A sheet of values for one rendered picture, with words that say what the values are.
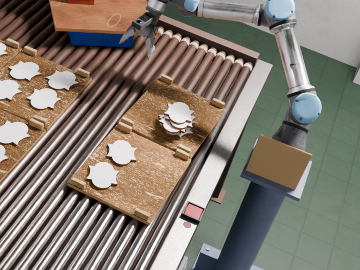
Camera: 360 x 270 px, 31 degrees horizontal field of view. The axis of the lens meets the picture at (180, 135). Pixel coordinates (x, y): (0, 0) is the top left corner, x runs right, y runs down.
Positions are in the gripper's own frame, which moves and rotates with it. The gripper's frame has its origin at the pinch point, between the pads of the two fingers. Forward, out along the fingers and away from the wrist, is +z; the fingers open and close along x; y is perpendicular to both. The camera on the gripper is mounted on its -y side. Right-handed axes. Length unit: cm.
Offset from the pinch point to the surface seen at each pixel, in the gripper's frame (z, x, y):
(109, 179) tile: 41, -26, -37
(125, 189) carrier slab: 42, -33, -36
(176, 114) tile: 14.7, -29.2, -0.6
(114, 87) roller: 20.1, 5.8, 12.0
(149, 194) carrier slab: 40, -41, -32
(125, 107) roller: 24.0, -5.5, 3.9
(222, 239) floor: 85, -62, 86
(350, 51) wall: -33, -62, 293
